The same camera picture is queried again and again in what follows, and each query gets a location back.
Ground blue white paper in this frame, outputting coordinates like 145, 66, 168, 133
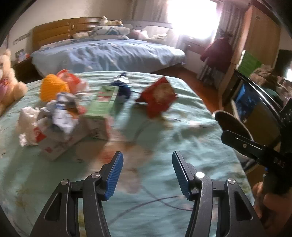
37, 92, 87, 142

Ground red chip bag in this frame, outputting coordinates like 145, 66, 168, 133
136, 77, 177, 119

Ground green milk carton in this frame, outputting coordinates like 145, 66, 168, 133
84, 86, 119, 140

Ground dark trash bin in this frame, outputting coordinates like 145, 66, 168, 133
212, 110, 255, 172

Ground person's right hand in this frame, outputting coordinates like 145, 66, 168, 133
252, 182, 291, 236

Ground black tv cabinet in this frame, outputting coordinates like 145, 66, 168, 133
222, 70, 282, 147

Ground brown plush toy on cabinet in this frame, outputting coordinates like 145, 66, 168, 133
249, 66, 278, 90

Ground red white carton box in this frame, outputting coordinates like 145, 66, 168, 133
34, 118, 89, 160

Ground green storage boxes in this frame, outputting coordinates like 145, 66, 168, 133
238, 50, 262, 72

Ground teal floral bed sheet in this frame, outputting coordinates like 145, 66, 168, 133
1, 72, 254, 236

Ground white crumpled plastic bag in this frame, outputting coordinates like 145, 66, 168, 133
16, 107, 47, 147

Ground dark red hanging coat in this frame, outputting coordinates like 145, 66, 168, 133
200, 38, 233, 73

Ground wooden wardrobe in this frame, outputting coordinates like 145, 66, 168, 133
218, 2, 281, 102

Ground orange foam fruit net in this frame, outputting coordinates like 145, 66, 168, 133
40, 74, 70, 102

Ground red white plastic bag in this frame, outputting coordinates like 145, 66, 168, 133
56, 69, 89, 94

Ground cream teddy bear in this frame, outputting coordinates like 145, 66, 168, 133
0, 49, 28, 116

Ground blue foil snack wrapper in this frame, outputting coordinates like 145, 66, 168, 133
111, 72, 131, 103

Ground dark wooden nightstand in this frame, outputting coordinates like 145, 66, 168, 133
13, 57, 43, 84

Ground blue bed cover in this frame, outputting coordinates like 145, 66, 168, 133
31, 38, 185, 76

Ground pink pillow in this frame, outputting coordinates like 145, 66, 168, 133
72, 32, 90, 40

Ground wooden headboard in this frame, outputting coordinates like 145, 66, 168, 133
32, 17, 102, 52

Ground blue white pillow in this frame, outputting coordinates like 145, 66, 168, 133
88, 26, 131, 40

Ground small plush toy on headboard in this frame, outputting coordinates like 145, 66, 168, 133
99, 16, 123, 26

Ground white bed guard rail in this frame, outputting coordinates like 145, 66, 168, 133
123, 20, 180, 48

